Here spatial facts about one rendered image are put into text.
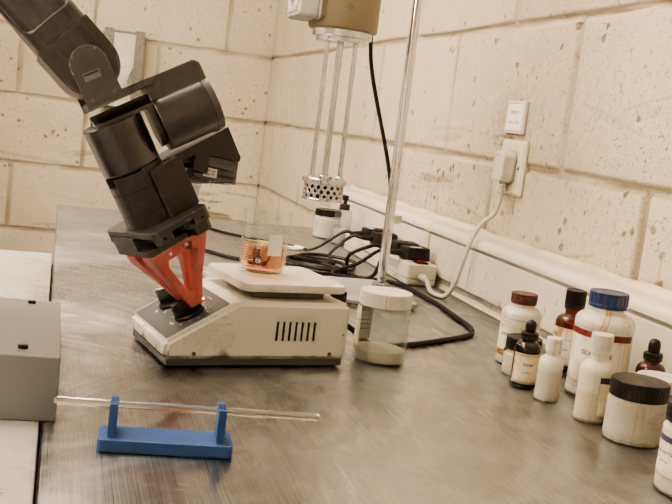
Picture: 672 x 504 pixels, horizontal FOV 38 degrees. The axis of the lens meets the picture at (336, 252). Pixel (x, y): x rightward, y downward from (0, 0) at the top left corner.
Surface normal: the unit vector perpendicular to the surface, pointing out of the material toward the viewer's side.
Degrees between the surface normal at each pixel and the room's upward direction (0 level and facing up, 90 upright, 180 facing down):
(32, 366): 90
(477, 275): 90
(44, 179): 90
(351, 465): 0
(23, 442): 0
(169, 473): 0
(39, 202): 90
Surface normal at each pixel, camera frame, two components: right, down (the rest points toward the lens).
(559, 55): -0.96, -0.08
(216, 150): 0.62, 0.06
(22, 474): 0.12, -0.98
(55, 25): 0.26, 0.12
